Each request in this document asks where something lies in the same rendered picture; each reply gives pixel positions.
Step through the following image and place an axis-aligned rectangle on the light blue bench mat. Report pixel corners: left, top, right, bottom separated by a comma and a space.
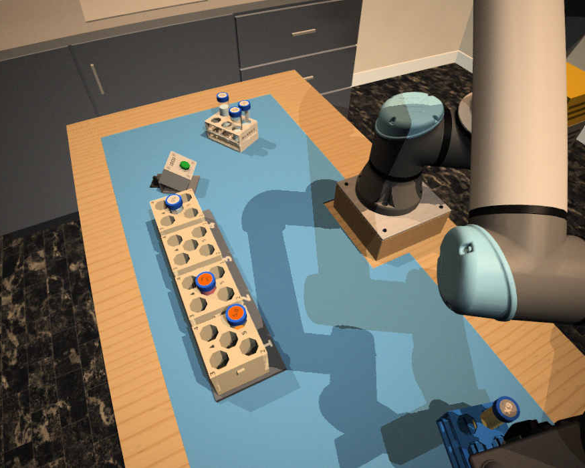
101, 94, 554, 468

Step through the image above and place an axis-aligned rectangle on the blue tube rack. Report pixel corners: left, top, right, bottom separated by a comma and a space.
436, 403, 509, 468

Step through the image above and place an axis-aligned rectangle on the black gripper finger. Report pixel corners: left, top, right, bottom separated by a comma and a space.
502, 419, 538, 445

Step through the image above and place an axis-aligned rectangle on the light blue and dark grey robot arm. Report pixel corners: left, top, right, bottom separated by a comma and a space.
355, 0, 585, 468

